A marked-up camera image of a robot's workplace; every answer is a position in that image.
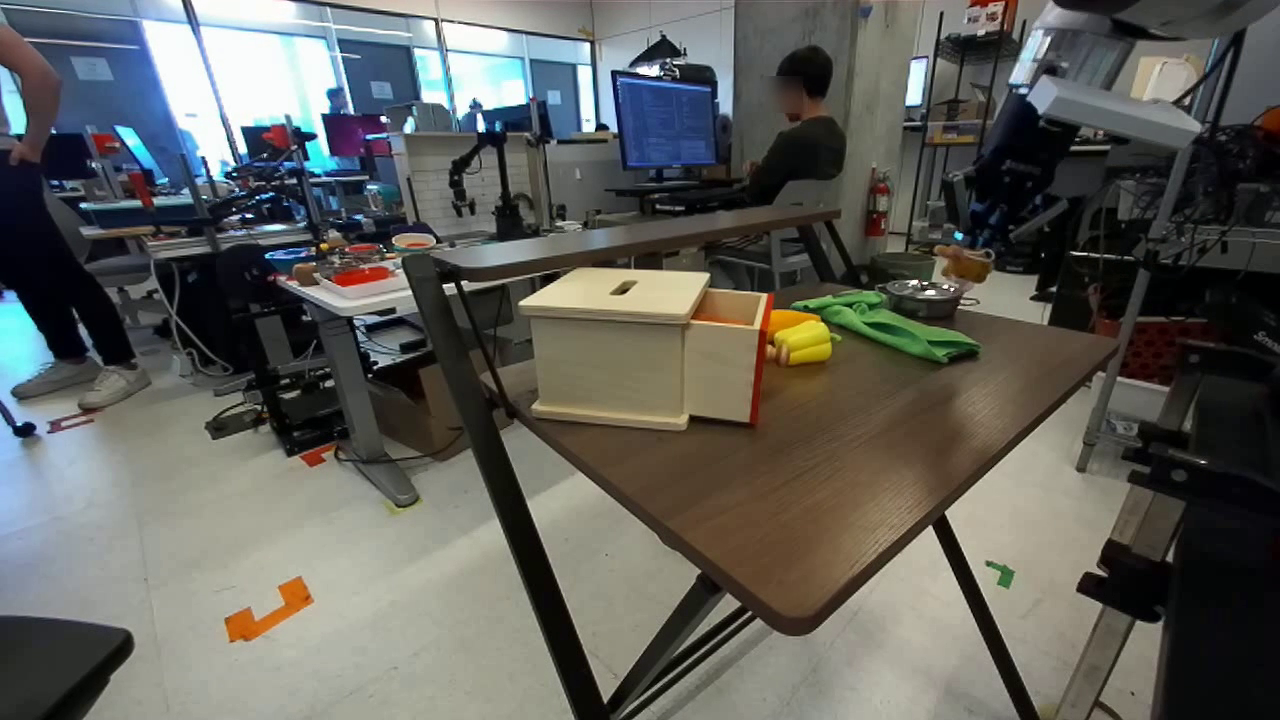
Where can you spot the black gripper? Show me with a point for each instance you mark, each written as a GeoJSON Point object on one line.
{"type": "Point", "coordinates": [1023, 161]}

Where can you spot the small black robot arm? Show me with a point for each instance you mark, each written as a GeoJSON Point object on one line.
{"type": "Point", "coordinates": [498, 174]}

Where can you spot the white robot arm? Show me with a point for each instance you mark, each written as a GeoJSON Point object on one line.
{"type": "Point", "coordinates": [1115, 107]}

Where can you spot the wooden drawer with orange front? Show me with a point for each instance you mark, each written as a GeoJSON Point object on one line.
{"type": "Point", "coordinates": [730, 358]}

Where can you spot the metal bowl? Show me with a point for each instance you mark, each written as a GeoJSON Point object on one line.
{"type": "Point", "coordinates": [922, 298]}

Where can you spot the red fire extinguisher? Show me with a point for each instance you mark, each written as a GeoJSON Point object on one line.
{"type": "Point", "coordinates": [876, 204]}

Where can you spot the metal storage shelf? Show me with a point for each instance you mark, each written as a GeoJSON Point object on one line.
{"type": "Point", "coordinates": [950, 127]}

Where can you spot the green cloth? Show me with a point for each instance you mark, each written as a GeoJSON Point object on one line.
{"type": "Point", "coordinates": [896, 328]}

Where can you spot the grey tripod stand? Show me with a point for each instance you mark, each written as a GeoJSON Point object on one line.
{"type": "Point", "coordinates": [1144, 264]}

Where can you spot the seated person in black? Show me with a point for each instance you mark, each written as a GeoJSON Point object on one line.
{"type": "Point", "coordinates": [799, 149]}

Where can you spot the computer monitor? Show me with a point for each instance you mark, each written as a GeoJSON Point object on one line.
{"type": "Point", "coordinates": [667, 123]}

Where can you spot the light wooden box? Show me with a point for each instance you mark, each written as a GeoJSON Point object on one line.
{"type": "Point", "coordinates": [618, 349]}

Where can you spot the cardboard box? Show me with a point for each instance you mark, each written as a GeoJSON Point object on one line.
{"type": "Point", "coordinates": [427, 401]}

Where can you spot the red tray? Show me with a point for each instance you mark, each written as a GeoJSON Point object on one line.
{"type": "Point", "coordinates": [361, 276]}

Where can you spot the white desk with grey leg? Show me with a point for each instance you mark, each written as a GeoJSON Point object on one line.
{"type": "Point", "coordinates": [351, 363]}

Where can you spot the standing person in dark clothes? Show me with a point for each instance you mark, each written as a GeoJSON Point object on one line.
{"type": "Point", "coordinates": [40, 253]}

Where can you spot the black chair seat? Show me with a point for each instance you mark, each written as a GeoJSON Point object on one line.
{"type": "Point", "coordinates": [49, 667]}

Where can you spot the black machine frame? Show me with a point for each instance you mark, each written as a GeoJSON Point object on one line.
{"type": "Point", "coordinates": [1201, 535]}

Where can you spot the black metal table frame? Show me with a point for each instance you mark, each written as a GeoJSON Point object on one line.
{"type": "Point", "coordinates": [498, 471]}

